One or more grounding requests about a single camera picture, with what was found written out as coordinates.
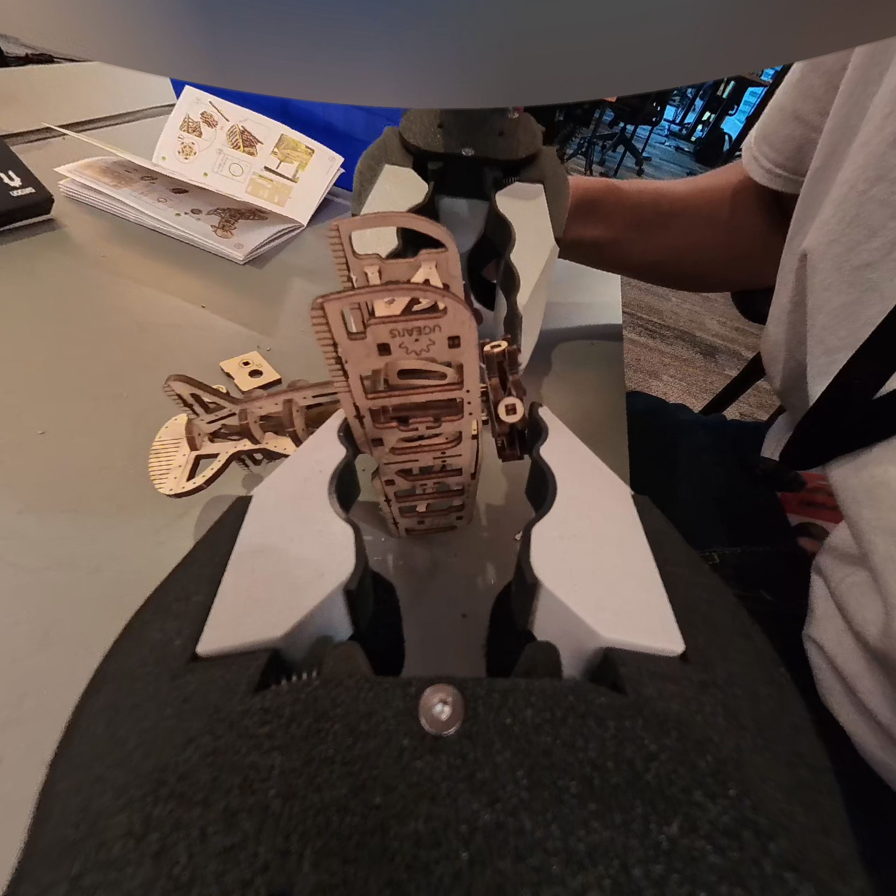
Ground wooden model airplane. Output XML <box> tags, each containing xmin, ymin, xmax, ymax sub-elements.
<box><xmin>149</xmin><ymin>212</ymin><xmax>541</xmax><ymax>540</ymax></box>

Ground black product box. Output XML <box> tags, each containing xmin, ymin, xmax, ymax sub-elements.
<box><xmin>0</xmin><ymin>136</ymin><xmax>56</xmax><ymax>232</ymax></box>

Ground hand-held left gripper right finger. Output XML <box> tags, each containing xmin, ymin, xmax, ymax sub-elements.
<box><xmin>517</xmin><ymin>405</ymin><xmax>686</xmax><ymax>676</ymax></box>

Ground person's dark jeans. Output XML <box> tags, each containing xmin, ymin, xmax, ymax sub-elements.
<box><xmin>625</xmin><ymin>391</ymin><xmax>896</xmax><ymax>896</ymax></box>

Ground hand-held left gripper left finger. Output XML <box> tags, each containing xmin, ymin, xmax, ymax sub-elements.
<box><xmin>196</xmin><ymin>413</ymin><xmax>366</xmax><ymax>676</ymax></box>

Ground black office chair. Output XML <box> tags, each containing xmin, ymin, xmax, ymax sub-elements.
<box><xmin>560</xmin><ymin>91</ymin><xmax>673</xmax><ymax>176</ymax></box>

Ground black strap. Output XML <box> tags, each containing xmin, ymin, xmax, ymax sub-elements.
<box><xmin>777</xmin><ymin>301</ymin><xmax>896</xmax><ymax>471</ymax></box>

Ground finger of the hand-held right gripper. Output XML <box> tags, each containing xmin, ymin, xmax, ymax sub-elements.
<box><xmin>465</xmin><ymin>178</ymin><xmax>561</xmax><ymax>366</ymax></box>
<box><xmin>360</xmin><ymin>150</ymin><xmax>438</xmax><ymax>225</ymax></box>

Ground black chair leg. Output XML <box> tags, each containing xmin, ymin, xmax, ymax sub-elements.
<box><xmin>700</xmin><ymin>350</ymin><xmax>767</xmax><ymax>419</ymax></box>

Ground blue plastic bin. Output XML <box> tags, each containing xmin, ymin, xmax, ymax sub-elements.
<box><xmin>170</xmin><ymin>77</ymin><xmax>414</xmax><ymax>191</ymax></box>

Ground person's right forearm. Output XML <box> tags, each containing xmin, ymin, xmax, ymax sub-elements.
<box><xmin>560</xmin><ymin>161</ymin><xmax>799</xmax><ymax>294</ymax></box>

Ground person's white t-shirt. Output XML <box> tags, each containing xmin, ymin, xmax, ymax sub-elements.
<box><xmin>742</xmin><ymin>35</ymin><xmax>896</xmax><ymax>792</ymax></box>

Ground square wooden piece with holes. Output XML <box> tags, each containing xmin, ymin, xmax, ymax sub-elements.
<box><xmin>219</xmin><ymin>350</ymin><xmax>283</xmax><ymax>392</ymax></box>

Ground open instruction booklet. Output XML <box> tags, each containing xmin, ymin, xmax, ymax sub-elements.
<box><xmin>42</xmin><ymin>85</ymin><xmax>345</xmax><ymax>265</ymax></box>

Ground grey desk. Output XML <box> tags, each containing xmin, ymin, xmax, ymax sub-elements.
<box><xmin>0</xmin><ymin>62</ymin><xmax>176</xmax><ymax>137</ymax></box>
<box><xmin>0</xmin><ymin>115</ymin><xmax>631</xmax><ymax>896</ymax></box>

